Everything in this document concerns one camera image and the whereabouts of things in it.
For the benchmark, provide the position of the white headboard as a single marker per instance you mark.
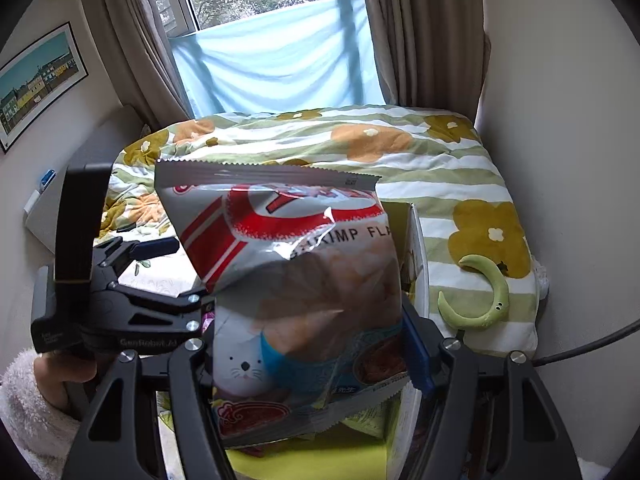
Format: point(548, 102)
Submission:
point(100, 140)

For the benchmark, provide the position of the silver red shrimp chips bag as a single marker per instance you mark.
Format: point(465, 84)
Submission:
point(300, 270)

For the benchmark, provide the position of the green crescent plush toy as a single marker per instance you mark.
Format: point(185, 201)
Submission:
point(495, 300)

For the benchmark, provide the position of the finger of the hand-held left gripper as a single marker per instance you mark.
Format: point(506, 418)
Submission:
point(160, 247)
point(160, 310)

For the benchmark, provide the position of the person's left forearm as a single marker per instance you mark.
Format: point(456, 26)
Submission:
point(30, 410)

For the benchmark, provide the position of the person's left hand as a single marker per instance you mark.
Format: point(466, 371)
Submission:
point(65, 380)

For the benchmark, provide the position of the small blue object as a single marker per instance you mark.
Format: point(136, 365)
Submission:
point(47, 178)

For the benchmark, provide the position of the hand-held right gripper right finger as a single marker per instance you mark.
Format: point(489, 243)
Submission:
point(417, 355)

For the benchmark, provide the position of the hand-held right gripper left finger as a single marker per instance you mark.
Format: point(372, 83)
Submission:
point(187, 375)

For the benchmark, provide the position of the green snack packet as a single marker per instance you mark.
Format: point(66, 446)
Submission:
point(372, 417)

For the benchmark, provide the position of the floral striped blanket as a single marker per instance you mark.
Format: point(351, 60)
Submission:
point(450, 170)

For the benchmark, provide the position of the framed wall picture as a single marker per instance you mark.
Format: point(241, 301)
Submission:
point(35, 85)

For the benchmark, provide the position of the yellow-green cardboard box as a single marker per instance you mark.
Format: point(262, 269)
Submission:
point(407, 310)

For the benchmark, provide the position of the light blue cloth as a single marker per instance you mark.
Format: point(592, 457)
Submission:
point(280, 60)

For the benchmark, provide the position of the beige curtain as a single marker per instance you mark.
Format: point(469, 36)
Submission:
point(130, 60)
point(425, 35)

